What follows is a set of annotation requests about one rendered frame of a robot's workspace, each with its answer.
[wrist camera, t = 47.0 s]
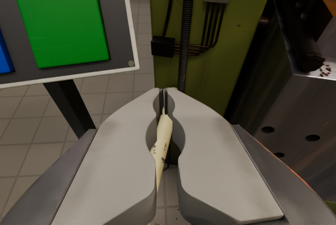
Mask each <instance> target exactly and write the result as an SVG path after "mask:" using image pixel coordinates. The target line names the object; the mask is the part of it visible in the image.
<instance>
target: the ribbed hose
mask: <svg viewBox="0 0 336 225"><path fill-rule="evenodd" d="M193 1H194V0H183V6H182V21H181V22H182V23H181V38H180V54H179V68H178V84H177V90H178V91H180V92H182V93H184V90H185V80H186V70H187V61H188V50H189V49H188V48H189V41H190V32H191V31H190V30H191V21H192V12H193V11H192V10H193Z"/></svg>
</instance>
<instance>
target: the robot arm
mask: <svg viewBox="0 0 336 225"><path fill-rule="evenodd" d="M163 104H164V113H165V115H168V117H169V118H170V119H171V120H172V140H173V142H174V143H175V144H176V145H177V146H178V147H179V149H180V151H181V154H180V156H179V158H178V169H177V194H178V202H179V209H180V213H181V215H182V217H183V218H184V219H185V220H186V221H187V222H189V223H191V224H193V225H336V215H335V214H334V213H333V212H332V210H331V209H330V208H329V207H328V206H327V204H326V203H325V202H324V201H323V200H322V199H321V198H320V197H319V195H318V194H317V193H316V192H315V191H314V190H313V189H312V188H311V187H310V186H309V185H308V184H307V183H306V182H305V181H304V180H303V179H302V178H301V177H300V176H299V175H297V174H296V173H295V172H294V171H293V170H292V169H291V168H289V167H288V166H287V165H286V164H285V163H284V162H282V161H281V160H280V159H279V158H278V157H276V156H275V155H274V154H273V153H272V152H271V151H269V150H268V149H267V148H266V147H265V146H263V145H262V144H261V143H260V142H259V141H258V140H256V139H255V138H254V137H253V136H252V135H250V134H249V133H248V132H247V131H246V130H245V129H243V128H242V127H241V126H240V125H239V124H237V125H231V124H230V123H229V122H228V121H227V120H226V119H224V118H223V117H222V116H221V115H220V114H218V113H217V112H215V111H214V110H213V109H211V108H210V107H208V106H206V105H205V104H203V103H201V102H199V101H197V100H196V99H194V98H192V97H190V96H188V95H186V94H184V93H182V92H180V91H179V90H177V89H175V88H171V87H167V88H165V89H160V88H157V87H156V88H152V89H151V90H149V91H147V92H146V93H144V94H142V95H141V96H139V97H137V98H136V99H134V100H132V101H131V102H129V103H127V104H126V105H124V106H123V107H121V108H120V109H118V110H117V111H116V112H114V113H113V114H112V115H110V116H109V117H108V118H107V119H106V120H105V121H104V122H103V123H102V124H101V125H100V126H99V127H98V128H97V129H89V130H88V131H87V132H86V133H85V134H83V135H82V136H81V137H80V138H79V139H78V140H77V141H76V142H75V143H74V144H73V145H72V146H71V147H70V148H69V149H68V150H67V151H66V152H65V153H64V154H63V155H62V156H61V157H60V158H59V159H57V160H56V161H55V162H54V163H53V164H52V165H51V166H50V167H49V168H48V169H47V170H46V171H45V172H44V173H43V174H42V175H41V176H40V177H39V178H38V179H37V180H36V181H35V182H34V183H33V184H32V185H31V186H30V187H29V188H28V189H27V190H26V191H25V192H24V193H23V194H22V195H21V197H20V198H19V199H18V200H17V201H16V202H15V204H14V205H13V206H12V207H11V208H10V210H9V211H8V212H7V214H6V215H5V216H4V217H3V219H2V220H1V221H0V225H148V224H149V223H150V222H151V221H152V220H153V219H154V217H155V215H156V205H157V177H156V161H155V158H154V157H153V156H152V154H151V153H150V151H151V149H152V147H153V145H154V144H155V143H156V142H157V119H158V117H159V116H160V115H163Z"/></svg>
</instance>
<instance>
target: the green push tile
mask: <svg viewBox="0 0 336 225"><path fill-rule="evenodd" d="M16 1H17V5H18V8H19V11H20V14H21V17H22V20H23V23H24V26H25V30H26V33H27V36H28V39H29V42H30V45H31V48H32V51H33V55H34V58H35V61H36V64H37V67H38V68H40V69H44V68H52V67H60V66H68V65H76V64H84V63H92V62H100V61H107V60H109V59H110V51H109V46H108V41H107V36H106V31H105V26H104V20H103V15H102V10H101V5H100V0H16Z"/></svg>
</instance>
